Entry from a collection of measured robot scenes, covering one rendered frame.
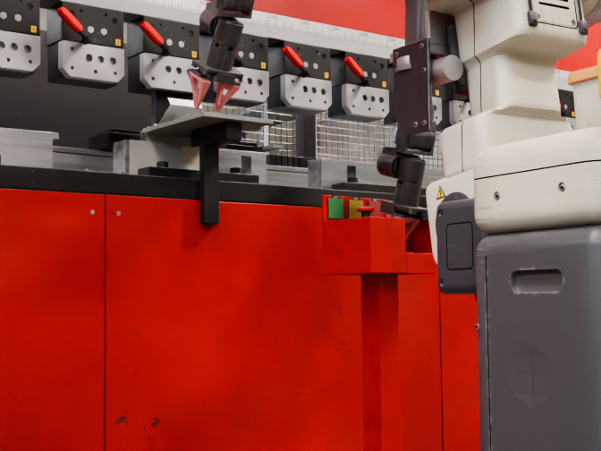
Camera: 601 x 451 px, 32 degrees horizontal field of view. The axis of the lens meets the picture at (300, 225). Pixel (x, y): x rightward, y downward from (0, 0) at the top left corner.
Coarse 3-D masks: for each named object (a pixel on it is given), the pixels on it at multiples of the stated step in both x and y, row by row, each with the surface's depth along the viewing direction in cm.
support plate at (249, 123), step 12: (180, 120) 230; (192, 120) 227; (204, 120) 227; (216, 120) 228; (228, 120) 228; (240, 120) 228; (252, 120) 230; (264, 120) 232; (144, 132) 243; (156, 132) 243; (168, 132) 243; (180, 132) 243
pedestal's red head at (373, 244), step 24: (384, 216) 250; (336, 240) 234; (360, 240) 228; (384, 240) 228; (408, 240) 245; (336, 264) 234; (360, 264) 228; (384, 264) 228; (408, 264) 232; (432, 264) 237
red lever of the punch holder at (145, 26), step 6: (144, 24) 238; (144, 30) 239; (150, 30) 239; (156, 30) 240; (150, 36) 240; (156, 36) 240; (156, 42) 241; (162, 42) 240; (162, 48) 242; (168, 48) 241; (162, 54) 243; (168, 54) 241
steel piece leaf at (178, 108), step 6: (174, 102) 242; (180, 102) 243; (186, 102) 244; (192, 102) 246; (168, 108) 242; (174, 108) 243; (180, 108) 243; (186, 108) 244; (192, 108) 245; (168, 114) 243; (174, 114) 244; (180, 114) 245; (186, 114) 246; (192, 114) 246; (162, 120) 244; (168, 120) 245
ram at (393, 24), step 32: (64, 0) 231; (96, 0) 236; (128, 0) 241; (256, 0) 262; (288, 0) 269; (320, 0) 275; (352, 0) 282; (384, 0) 289; (256, 32) 262; (288, 32) 268; (384, 32) 288; (576, 64) 338
